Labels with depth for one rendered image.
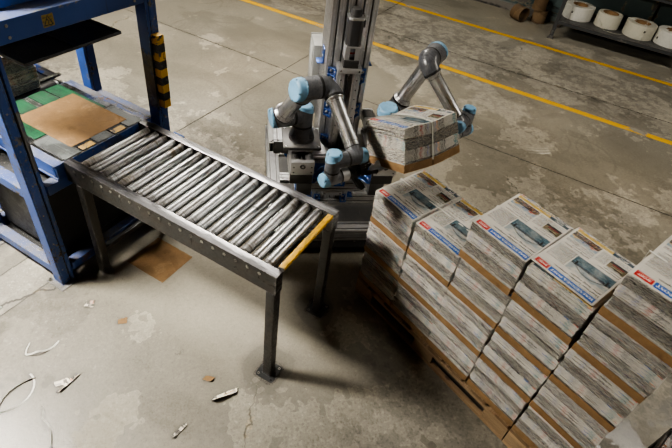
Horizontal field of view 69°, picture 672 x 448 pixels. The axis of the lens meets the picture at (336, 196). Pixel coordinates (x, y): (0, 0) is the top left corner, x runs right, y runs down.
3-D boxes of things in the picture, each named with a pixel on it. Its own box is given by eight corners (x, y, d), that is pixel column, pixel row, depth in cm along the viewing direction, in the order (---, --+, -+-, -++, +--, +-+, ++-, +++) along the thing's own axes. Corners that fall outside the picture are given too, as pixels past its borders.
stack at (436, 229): (396, 265, 335) (424, 167, 282) (542, 399, 270) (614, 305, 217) (353, 289, 314) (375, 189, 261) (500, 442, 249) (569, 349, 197)
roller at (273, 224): (302, 206, 256) (302, 199, 253) (245, 261, 223) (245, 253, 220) (294, 202, 258) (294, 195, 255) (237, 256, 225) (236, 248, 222)
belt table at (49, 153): (152, 129, 302) (150, 115, 296) (58, 181, 257) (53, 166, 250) (74, 92, 325) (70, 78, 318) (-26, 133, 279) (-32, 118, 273)
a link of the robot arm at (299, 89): (293, 128, 286) (328, 94, 237) (268, 132, 280) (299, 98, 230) (287, 108, 287) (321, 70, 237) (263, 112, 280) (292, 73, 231)
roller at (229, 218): (273, 189, 261) (268, 181, 259) (213, 240, 228) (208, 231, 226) (266, 190, 264) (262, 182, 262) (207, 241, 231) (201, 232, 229)
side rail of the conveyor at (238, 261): (281, 289, 222) (283, 271, 215) (274, 297, 218) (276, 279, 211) (76, 175, 265) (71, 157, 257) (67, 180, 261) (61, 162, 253)
